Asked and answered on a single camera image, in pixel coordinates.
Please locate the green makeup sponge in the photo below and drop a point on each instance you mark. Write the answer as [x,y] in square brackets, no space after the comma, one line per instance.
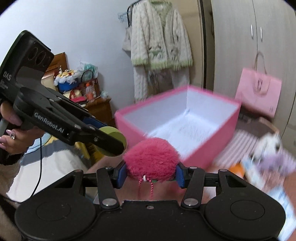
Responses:
[110,142]

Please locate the purple plush toy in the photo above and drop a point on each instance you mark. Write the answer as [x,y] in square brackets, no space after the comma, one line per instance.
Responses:
[283,163]

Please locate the person left hand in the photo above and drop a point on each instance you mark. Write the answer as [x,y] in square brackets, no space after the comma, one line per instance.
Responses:
[17,141]

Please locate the grey wooden wardrobe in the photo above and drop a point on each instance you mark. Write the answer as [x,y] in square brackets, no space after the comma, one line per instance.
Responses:
[257,34]

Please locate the pink tote bag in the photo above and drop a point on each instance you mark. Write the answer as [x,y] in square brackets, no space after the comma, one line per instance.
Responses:
[258,91]

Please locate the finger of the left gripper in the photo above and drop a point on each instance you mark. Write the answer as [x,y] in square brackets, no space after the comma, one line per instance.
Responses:
[86,135]
[92,122]

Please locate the striped bed sheet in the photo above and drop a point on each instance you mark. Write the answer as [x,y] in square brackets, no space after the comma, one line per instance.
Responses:
[241,144]

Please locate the pink storage box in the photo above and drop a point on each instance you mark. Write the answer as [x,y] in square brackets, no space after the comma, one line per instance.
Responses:
[196,122]

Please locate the blue bowl of toys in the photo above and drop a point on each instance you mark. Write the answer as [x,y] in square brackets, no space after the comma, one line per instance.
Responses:
[66,80]

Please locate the white tissue pack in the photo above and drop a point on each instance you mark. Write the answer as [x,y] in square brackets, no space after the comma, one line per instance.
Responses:
[252,174]

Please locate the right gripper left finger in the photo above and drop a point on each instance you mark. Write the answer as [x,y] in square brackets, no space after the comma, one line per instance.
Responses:
[108,180]

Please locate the pink fluffy pompom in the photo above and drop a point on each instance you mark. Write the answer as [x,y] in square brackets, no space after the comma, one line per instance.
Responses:
[152,160]

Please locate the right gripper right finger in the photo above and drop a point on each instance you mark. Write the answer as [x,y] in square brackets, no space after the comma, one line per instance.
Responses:
[192,179]

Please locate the cream knitted cardigan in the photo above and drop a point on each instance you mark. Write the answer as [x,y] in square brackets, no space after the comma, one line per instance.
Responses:
[160,49]

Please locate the white brown plush cat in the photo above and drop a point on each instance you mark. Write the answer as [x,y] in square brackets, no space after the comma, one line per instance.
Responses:
[266,146]

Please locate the blue wet wipes pack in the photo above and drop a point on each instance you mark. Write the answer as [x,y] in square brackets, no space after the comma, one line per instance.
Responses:
[278,193]

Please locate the orange makeup sponge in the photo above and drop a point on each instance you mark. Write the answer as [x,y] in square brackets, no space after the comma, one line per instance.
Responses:
[238,170]

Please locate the wooden nightstand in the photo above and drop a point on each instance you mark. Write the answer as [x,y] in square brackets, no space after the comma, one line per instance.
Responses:
[100,107]

